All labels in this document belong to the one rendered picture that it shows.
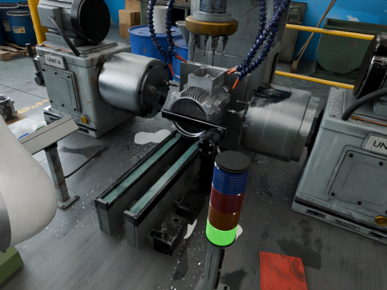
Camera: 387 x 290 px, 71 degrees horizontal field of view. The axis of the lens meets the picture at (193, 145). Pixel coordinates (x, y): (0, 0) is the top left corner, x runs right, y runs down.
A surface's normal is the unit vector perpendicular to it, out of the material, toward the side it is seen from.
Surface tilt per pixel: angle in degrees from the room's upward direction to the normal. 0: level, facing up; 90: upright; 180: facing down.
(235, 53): 90
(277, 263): 2
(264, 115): 58
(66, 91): 90
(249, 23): 90
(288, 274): 1
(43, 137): 53
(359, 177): 90
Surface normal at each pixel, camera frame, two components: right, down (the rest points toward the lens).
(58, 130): 0.75, -0.27
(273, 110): -0.30, -0.17
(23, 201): 0.74, -0.06
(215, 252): -0.44, 0.47
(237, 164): 0.06, -0.84
